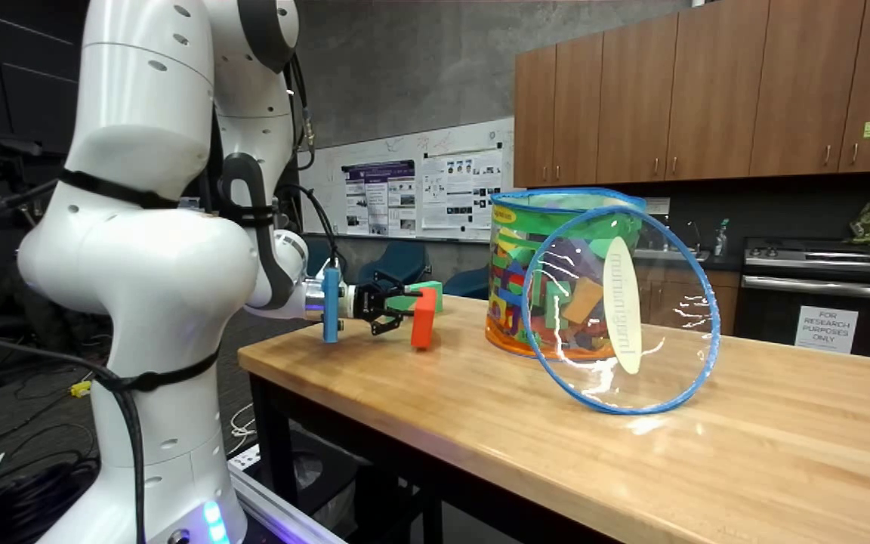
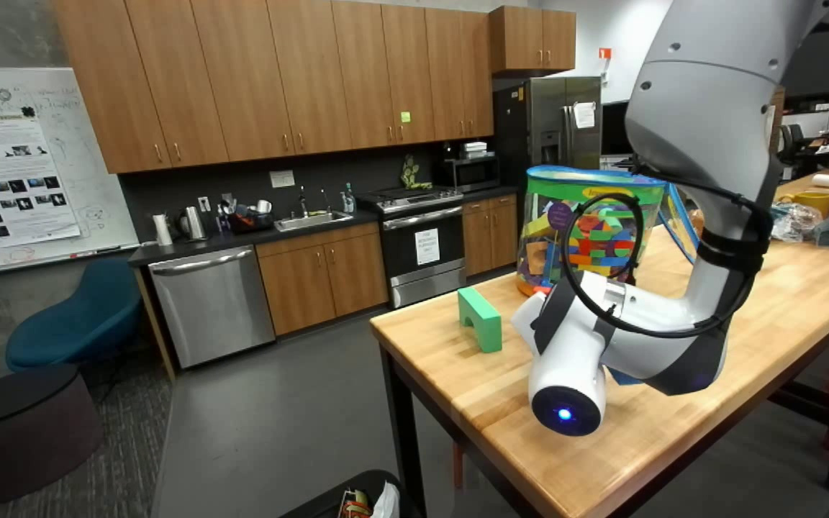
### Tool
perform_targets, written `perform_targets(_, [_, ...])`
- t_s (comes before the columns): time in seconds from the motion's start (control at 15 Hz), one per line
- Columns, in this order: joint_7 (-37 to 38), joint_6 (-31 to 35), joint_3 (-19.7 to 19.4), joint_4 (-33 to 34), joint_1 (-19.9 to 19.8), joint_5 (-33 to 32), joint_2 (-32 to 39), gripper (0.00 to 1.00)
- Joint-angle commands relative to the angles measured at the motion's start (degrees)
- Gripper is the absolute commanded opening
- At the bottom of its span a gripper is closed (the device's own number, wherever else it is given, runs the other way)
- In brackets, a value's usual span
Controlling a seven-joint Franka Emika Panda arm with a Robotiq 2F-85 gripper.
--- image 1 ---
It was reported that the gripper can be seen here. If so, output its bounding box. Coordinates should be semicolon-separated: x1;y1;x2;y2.
341;280;415;337

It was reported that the orange foam block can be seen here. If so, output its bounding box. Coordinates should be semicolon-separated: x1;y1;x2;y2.
410;287;438;351

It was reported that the row of teal chairs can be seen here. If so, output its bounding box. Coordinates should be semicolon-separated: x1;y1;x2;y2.
305;239;491;301

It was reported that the green foam block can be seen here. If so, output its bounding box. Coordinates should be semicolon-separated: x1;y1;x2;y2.
385;280;444;315

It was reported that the dark purple poster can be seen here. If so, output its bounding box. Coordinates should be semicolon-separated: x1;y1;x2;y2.
342;159;418;237

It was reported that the clear plastic toy tub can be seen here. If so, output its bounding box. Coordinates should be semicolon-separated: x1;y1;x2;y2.
484;187;648;361

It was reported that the heap of foam blocks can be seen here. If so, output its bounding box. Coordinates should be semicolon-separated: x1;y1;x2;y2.
489;227;617;352

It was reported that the white poster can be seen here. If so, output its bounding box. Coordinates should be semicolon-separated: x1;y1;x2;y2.
421;149;504;232

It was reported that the whiteboard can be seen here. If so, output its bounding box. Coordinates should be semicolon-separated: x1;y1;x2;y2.
300;116;516;244

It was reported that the clear round lid blue rim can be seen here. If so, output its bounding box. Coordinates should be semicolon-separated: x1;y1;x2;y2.
521;205;722;416

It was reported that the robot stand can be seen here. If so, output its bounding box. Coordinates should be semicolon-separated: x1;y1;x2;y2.
0;444;347;544

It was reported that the wooden base cabinet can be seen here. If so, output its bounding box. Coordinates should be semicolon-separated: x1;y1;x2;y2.
635;264;742;335

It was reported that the white paper sign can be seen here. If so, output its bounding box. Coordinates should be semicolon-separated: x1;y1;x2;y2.
794;305;859;355

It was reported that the stove with oven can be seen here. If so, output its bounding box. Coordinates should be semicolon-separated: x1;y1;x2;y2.
733;236;870;365

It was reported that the white cable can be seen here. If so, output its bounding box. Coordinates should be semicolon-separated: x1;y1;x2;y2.
228;403;257;456

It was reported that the row of wooden wall cabinets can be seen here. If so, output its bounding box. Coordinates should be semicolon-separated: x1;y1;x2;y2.
513;0;870;189

